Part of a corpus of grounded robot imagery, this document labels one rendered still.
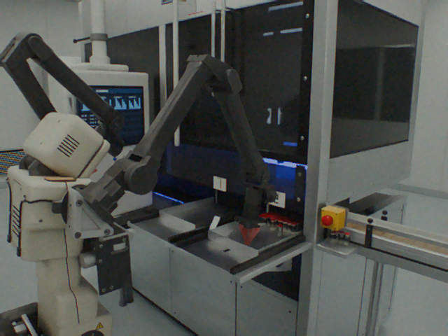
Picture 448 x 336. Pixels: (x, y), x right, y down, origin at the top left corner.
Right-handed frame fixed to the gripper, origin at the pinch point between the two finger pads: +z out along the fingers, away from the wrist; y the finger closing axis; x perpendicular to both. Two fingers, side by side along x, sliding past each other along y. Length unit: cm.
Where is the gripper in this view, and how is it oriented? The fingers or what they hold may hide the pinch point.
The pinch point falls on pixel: (246, 243)
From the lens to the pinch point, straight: 131.5
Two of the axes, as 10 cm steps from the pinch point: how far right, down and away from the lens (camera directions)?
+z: -1.3, 9.9, 0.9
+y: 7.1, 0.3, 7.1
